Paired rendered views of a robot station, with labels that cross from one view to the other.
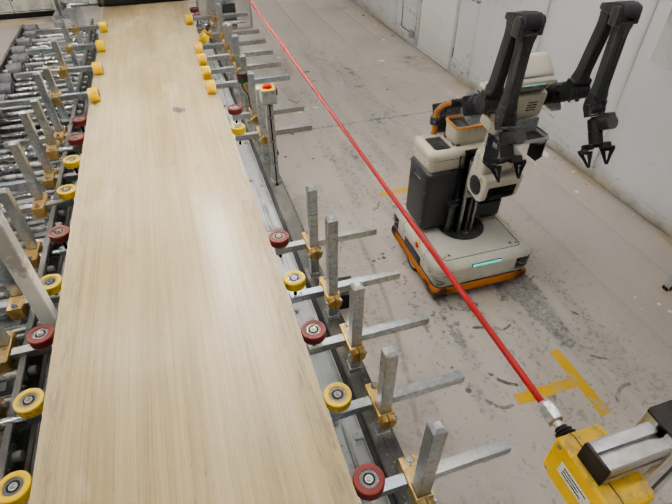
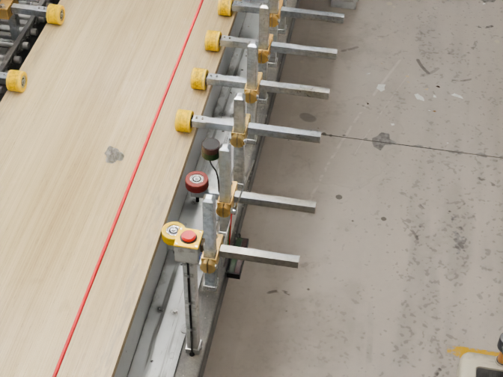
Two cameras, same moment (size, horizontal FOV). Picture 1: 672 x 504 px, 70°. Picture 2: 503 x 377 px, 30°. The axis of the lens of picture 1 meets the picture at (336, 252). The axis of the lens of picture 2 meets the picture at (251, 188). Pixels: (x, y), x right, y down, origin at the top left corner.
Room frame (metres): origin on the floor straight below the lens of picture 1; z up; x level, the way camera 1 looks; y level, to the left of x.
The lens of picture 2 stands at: (0.71, -0.64, 3.15)
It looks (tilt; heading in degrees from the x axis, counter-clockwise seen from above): 45 degrees down; 27
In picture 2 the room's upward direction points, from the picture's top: 1 degrees clockwise
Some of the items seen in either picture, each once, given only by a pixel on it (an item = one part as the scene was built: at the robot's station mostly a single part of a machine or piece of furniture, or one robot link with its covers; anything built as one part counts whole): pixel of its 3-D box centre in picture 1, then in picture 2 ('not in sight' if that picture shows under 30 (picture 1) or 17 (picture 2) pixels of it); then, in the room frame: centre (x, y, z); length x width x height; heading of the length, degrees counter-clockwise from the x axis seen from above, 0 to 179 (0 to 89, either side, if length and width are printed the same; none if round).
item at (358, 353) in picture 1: (352, 341); not in sight; (1.03, -0.06, 0.81); 0.14 x 0.06 x 0.05; 18
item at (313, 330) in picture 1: (313, 339); not in sight; (1.01, 0.07, 0.85); 0.08 x 0.08 x 0.11
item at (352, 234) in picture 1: (326, 240); not in sight; (1.55, 0.04, 0.83); 0.43 x 0.03 x 0.04; 108
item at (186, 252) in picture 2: (267, 95); (188, 246); (2.19, 0.32, 1.18); 0.07 x 0.07 x 0.08; 18
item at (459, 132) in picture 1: (468, 128); not in sight; (2.47, -0.73, 0.87); 0.23 x 0.15 x 0.11; 107
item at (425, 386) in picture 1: (398, 394); not in sight; (0.83, -0.19, 0.81); 0.43 x 0.03 x 0.04; 108
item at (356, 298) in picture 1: (355, 336); not in sight; (1.01, -0.06, 0.87); 0.04 x 0.04 x 0.48; 18
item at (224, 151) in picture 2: (254, 112); (225, 197); (2.68, 0.48, 0.87); 0.04 x 0.04 x 0.48; 18
